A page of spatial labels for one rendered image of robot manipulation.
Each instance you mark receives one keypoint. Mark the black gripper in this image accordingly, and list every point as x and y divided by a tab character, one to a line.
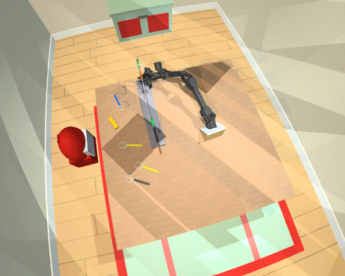
148	80

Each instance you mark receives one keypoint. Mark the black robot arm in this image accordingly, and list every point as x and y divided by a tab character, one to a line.
191	83

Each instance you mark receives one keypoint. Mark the yellow rectangular bar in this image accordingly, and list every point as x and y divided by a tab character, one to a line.
113	122

